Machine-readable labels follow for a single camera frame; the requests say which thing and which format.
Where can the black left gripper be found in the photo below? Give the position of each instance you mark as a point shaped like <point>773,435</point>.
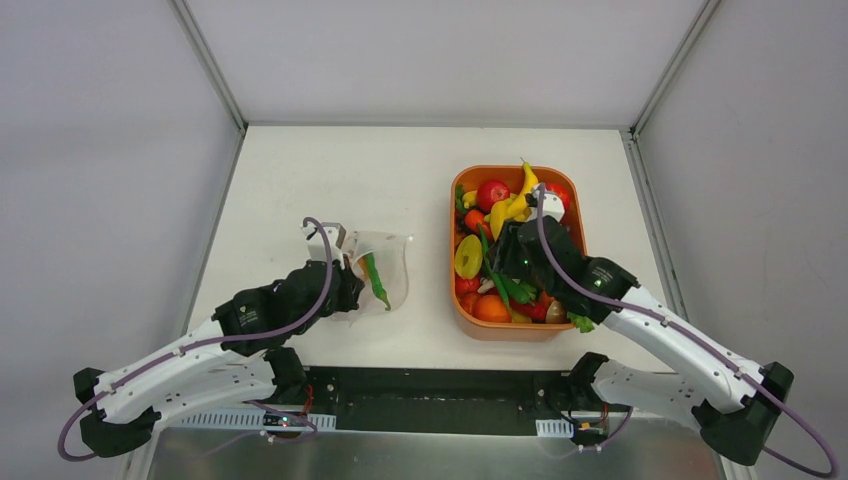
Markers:
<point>351,286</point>

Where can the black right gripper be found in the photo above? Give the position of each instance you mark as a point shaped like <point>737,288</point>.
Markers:
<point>515,248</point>

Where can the long green chili pepper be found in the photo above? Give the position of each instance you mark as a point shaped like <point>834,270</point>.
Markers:
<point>377,286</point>

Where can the clear zip top bag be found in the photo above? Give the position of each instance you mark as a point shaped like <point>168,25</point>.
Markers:
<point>378,260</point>

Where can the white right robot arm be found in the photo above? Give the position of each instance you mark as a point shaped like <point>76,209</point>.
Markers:
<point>726,398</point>

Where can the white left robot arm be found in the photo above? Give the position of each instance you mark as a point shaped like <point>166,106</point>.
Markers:
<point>238,354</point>

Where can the yellow bell pepper slice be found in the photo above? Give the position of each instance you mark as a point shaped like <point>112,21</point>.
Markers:
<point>468,257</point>

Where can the red chili pepper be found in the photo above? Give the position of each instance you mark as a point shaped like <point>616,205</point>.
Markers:
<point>536,312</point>

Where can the orange tangerine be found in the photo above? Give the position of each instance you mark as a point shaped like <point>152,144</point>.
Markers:
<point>491,309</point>

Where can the brown potato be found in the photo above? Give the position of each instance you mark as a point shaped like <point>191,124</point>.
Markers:
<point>556,313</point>

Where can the red apple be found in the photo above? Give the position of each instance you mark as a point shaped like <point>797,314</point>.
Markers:
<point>490,192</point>

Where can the yellow banana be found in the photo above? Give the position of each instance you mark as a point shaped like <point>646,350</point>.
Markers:
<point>519,204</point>

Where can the orange plastic bin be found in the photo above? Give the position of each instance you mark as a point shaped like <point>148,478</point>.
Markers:
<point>513,176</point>

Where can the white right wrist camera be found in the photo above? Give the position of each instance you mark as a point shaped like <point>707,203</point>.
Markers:
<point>546,204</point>

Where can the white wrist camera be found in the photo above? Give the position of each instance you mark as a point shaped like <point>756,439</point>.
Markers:
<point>546,204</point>
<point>327,245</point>

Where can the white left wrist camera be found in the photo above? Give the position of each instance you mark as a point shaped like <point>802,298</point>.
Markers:
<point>327,245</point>

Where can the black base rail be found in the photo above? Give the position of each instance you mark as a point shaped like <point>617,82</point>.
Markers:
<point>476,402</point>

